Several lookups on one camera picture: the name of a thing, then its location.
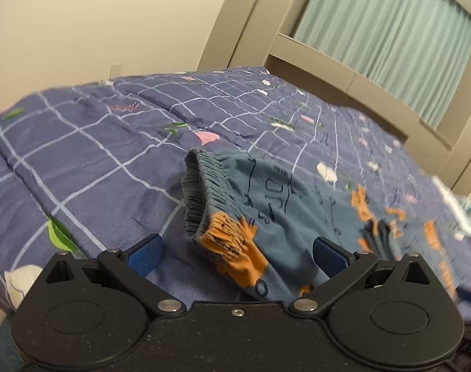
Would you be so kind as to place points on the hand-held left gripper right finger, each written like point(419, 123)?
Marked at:
point(329, 255)

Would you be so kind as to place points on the blue checked floral blanket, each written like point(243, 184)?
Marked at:
point(103, 155)

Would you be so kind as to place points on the grey built-in wardrobe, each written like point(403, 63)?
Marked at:
point(336, 73)

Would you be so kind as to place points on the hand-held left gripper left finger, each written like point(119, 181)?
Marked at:
point(144, 257)

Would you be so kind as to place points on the light blue crumpled cloth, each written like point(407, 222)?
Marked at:
point(466, 211)

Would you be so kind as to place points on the person's leg in jeans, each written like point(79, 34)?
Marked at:
point(4, 347)

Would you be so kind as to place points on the teal curtain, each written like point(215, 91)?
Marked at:
point(390, 38)

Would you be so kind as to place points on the blue pants with orange print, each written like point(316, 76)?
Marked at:
point(282, 209)

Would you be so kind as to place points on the white wall socket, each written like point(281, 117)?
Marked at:
point(116, 70)

